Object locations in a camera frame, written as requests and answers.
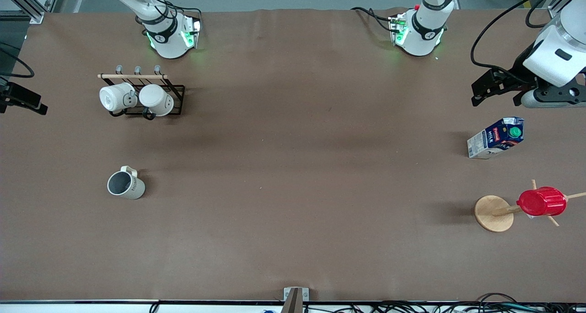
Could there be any blue and white milk carton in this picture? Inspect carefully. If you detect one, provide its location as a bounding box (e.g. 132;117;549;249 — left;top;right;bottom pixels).
467;117;526;160

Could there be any beige mug with grey inside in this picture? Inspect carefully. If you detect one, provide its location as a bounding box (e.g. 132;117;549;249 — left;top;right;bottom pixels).
107;166;146;200

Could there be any red ribbed plastic cup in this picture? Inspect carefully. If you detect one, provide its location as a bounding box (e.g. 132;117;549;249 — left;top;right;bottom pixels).
516;186;568;217

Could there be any white mug with face print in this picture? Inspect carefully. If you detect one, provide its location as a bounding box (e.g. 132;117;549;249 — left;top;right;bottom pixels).
99;82;138;113

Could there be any wooden mug tree stand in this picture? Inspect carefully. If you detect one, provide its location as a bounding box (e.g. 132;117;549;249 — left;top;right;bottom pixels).
474;179;586;233

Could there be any plain white mug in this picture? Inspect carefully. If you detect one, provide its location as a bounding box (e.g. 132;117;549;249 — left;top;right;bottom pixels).
138;84;175;117

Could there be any black right arm wrist cable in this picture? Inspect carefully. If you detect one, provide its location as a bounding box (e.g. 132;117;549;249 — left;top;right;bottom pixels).
0;43;36;79

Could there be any black arm wrist cable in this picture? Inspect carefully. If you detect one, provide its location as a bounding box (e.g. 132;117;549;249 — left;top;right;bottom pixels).
470;0;570;76
0;43;36;79

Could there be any black left arm wrist cable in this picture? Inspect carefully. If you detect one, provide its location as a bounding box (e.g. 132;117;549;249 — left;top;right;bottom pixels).
470;0;570;76

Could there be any aluminium frame profile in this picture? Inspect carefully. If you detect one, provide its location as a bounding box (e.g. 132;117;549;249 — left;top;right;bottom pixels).
547;0;573;20
0;0;62;24

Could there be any black left arm base cable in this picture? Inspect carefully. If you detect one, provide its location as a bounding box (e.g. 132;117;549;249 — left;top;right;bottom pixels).
351;6;395;32

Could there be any black arm base cable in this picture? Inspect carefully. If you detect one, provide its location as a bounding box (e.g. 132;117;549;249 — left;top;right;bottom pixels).
163;2;203;22
351;6;395;32

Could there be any black wire mug rack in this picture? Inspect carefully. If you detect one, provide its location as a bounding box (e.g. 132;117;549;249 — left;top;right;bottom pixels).
98;65;186;121

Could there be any black right arm base cable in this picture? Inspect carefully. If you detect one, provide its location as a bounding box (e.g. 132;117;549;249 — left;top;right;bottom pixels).
163;2;203;22

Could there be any tangled black cable bundle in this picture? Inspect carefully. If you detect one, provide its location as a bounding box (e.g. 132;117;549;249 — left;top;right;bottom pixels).
302;293;586;313

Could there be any grey metal camera bracket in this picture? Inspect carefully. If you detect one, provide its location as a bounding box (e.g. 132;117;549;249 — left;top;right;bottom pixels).
280;286;310;313

